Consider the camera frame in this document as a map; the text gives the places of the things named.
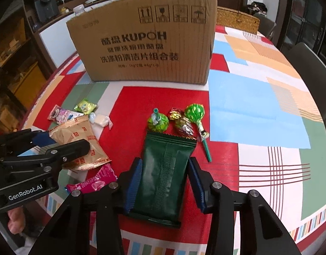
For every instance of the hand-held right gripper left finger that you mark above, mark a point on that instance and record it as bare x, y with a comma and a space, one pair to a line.
133, 183

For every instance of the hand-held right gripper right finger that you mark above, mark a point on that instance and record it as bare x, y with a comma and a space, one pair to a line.
196, 183

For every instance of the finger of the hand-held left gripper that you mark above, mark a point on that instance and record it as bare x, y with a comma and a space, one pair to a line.
42, 138
72, 148

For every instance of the beige snack packet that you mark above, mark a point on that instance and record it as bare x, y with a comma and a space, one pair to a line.
83, 135

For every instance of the pink bear snack packet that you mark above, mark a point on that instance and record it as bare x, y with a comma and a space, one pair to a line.
62, 114

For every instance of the dark green snack packet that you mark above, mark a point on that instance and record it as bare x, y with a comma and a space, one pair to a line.
163, 170

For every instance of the brown cardboard box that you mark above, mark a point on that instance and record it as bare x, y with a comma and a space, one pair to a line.
141, 45

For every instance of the person's left hand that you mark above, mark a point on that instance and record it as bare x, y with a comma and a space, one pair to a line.
16, 219

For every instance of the magenta snack packet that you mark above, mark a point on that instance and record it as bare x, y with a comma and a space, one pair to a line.
99, 182

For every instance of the white wrapped candy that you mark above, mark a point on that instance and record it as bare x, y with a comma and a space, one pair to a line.
101, 119

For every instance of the small green snack packet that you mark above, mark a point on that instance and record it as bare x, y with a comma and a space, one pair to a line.
85, 106

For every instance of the yellow storage bin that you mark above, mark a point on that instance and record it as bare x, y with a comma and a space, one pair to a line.
27, 85

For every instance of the gold foil candy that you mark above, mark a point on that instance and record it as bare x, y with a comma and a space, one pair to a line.
186, 128
174, 114

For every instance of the green lollipop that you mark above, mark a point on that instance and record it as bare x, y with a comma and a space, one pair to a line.
159, 123
194, 113

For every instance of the dark shelving unit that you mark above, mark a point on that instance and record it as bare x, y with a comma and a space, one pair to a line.
8, 45

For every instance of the colourful patchwork tablecloth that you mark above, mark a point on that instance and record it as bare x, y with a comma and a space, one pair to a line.
258, 106

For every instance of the black desk device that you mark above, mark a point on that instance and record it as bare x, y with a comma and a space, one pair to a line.
44, 6

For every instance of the clear plastic drink bottle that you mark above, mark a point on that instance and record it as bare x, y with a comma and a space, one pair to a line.
78, 10

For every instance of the grey chair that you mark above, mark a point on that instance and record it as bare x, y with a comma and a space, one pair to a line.
266, 25
309, 69

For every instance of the wicker basket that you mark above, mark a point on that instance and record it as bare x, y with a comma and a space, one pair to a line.
237, 18

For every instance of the pile of dark clothing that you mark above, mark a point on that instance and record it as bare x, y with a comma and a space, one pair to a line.
258, 6

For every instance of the dark glass cabinet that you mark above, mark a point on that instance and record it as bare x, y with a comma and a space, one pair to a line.
306, 13

